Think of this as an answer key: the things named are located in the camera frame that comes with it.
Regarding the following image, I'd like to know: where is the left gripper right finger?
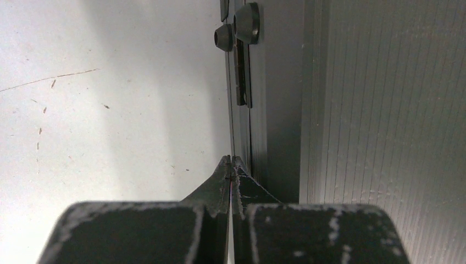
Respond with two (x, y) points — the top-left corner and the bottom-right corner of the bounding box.
(231, 156), (409, 263)

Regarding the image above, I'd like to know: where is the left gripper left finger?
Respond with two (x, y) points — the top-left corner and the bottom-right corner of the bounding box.
(39, 156), (232, 263)

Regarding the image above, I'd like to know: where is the black poker set case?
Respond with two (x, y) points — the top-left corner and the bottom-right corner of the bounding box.
(214, 1), (465, 263)

